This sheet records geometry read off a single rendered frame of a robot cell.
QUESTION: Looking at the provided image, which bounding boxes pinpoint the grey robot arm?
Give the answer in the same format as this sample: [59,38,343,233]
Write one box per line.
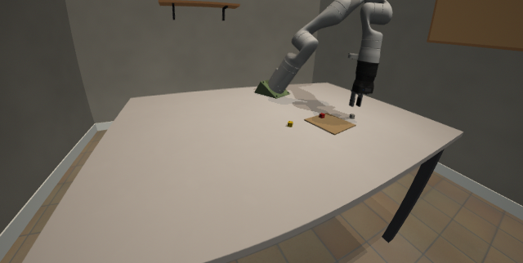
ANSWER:
[268,0,392,94]

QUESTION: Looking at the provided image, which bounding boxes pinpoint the tan flat mat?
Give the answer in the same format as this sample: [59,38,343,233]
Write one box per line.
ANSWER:
[304,113,356,135]

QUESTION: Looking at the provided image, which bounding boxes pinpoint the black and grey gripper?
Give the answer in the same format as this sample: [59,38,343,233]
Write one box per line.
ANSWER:
[348,47,381,107]

